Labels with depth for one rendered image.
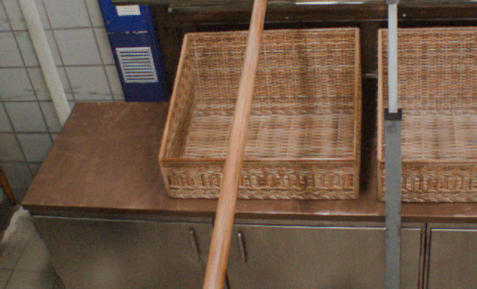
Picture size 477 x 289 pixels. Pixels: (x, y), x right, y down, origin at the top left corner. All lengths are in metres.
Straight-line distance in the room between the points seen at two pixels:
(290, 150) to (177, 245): 0.45
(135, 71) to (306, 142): 0.65
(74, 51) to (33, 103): 0.32
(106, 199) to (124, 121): 0.37
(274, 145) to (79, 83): 0.79
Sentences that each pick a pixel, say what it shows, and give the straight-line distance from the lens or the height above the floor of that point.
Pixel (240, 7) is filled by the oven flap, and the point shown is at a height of 0.95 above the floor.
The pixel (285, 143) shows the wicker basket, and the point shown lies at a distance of 2.27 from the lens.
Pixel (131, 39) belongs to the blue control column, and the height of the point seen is 0.83.
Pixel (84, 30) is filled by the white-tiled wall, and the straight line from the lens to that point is 2.53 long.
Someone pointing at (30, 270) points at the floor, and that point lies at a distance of 2.96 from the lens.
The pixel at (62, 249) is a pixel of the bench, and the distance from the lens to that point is 2.44.
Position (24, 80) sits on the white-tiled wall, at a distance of 2.76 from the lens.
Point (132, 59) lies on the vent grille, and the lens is 2.49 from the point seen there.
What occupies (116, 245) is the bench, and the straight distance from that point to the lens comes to 2.34.
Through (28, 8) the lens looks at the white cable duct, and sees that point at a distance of 2.54.
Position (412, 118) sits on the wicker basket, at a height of 0.59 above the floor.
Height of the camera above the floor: 2.04
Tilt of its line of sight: 38 degrees down
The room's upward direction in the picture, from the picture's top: 10 degrees counter-clockwise
